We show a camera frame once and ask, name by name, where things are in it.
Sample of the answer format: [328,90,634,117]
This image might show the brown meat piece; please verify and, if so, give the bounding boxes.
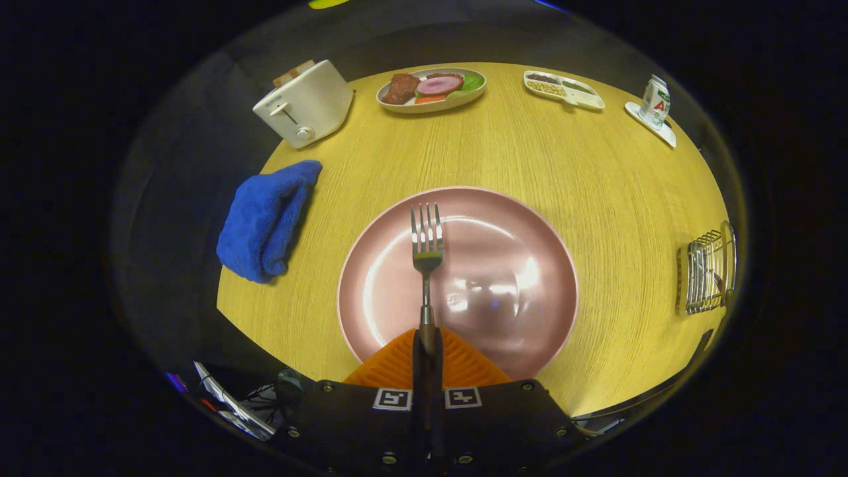
[381,73,421,105]

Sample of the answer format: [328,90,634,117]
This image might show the white toaster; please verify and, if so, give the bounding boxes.
[252,60,354,149]

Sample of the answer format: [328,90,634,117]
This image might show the wooden-handled metal fork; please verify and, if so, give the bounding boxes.
[409,202,445,458]

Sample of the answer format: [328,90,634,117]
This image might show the white square coaster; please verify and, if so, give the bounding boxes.
[625,101,678,148]

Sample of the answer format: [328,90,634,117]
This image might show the white drink bottle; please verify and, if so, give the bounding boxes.
[639,74,671,130]

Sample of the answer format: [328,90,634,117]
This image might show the toast slices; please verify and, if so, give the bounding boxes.
[273,60,316,88]

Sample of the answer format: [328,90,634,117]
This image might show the white oval food plate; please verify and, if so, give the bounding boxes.
[376,67,488,115]

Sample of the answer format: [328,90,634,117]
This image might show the pink round plate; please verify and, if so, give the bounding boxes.
[337,186,579,382]

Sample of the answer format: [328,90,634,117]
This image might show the blue towel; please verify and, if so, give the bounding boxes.
[216,160,323,284]

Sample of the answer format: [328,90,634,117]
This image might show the metal wire basket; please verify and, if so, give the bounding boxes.
[676,220,737,316]

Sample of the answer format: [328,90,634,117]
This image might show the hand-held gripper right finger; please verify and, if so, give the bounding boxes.
[434,328,587,477]

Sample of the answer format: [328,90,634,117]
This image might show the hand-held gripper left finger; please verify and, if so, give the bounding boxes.
[275,328,425,477]

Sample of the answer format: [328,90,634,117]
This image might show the pink ham slice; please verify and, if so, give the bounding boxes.
[415,73,464,96]

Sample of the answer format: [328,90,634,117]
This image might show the white divided bean dish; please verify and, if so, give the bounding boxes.
[523,70,606,111]

